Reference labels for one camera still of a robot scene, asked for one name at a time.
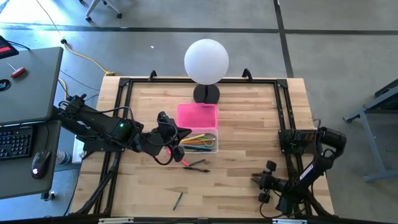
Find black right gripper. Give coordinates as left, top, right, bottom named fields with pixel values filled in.
left=251, top=161, right=287, bottom=205

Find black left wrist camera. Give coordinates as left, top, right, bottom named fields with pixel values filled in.
left=158, top=119, right=177, bottom=138

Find black device red stripe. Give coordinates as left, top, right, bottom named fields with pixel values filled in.
left=0, top=34, right=20, bottom=60

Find black computer mouse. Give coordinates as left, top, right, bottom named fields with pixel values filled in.
left=30, top=149, right=52, bottom=180

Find white bracket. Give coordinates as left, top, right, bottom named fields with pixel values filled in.
left=272, top=218, right=307, bottom=224
left=98, top=217, right=135, bottom=224

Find black left camera cable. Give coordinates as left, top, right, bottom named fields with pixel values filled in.
left=152, top=121, right=175, bottom=166

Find white box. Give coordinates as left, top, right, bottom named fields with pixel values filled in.
left=72, top=136, right=86, bottom=165

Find pink marker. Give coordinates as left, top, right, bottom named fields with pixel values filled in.
left=165, top=149, right=190, bottom=167

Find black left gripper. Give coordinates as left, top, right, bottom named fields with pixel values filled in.
left=154, top=111, right=193, bottom=162

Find grey metal cart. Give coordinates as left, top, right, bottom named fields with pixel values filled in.
left=343, top=78, right=398, bottom=183

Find grey office chair base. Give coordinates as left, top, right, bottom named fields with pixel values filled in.
left=78, top=0, right=123, bottom=23

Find red handled screwdriver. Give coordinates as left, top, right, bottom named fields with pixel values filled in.
left=6, top=60, right=27, bottom=78

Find short dark marker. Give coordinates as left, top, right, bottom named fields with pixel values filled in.
left=172, top=192, right=184, bottom=211

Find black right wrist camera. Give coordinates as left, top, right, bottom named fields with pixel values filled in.
left=267, top=177, right=282, bottom=191

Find clear plastic supply box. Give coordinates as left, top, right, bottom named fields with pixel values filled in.
left=177, top=127, right=219, bottom=154

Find dark grey desk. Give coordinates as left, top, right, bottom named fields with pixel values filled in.
left=0, top=119, right=62, bottom=200

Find yellow floor cable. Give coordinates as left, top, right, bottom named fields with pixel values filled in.
left=35, top=0, right=116, bottom=77

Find thin black pen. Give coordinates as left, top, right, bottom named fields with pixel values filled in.
left=183, top=166, right=211, bottom=174

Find black keyboard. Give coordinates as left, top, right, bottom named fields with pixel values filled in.
left=0, top=126, right=35, bottom=161

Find black aluminium table frame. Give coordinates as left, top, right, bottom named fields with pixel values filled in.
left=70, top=76, right=336, bottom=218

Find clear water bottle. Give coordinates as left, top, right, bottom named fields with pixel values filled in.
left=55, top=149, right=72, bottom=166

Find white globe lamp black stand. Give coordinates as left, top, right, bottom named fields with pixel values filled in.
left=183, top=38, right=230, bottom=106

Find pink plastic box lid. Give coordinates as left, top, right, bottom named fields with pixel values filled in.
left=176, top=103, right=219, bottom=129

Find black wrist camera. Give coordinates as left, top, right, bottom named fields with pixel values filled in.
left=267, top=177, right=282, bottom=191
left=158, top=119, right=177, bottom=138

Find green handled scissors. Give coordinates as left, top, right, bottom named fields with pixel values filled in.
left=198, top=133, right=218, bottom=149

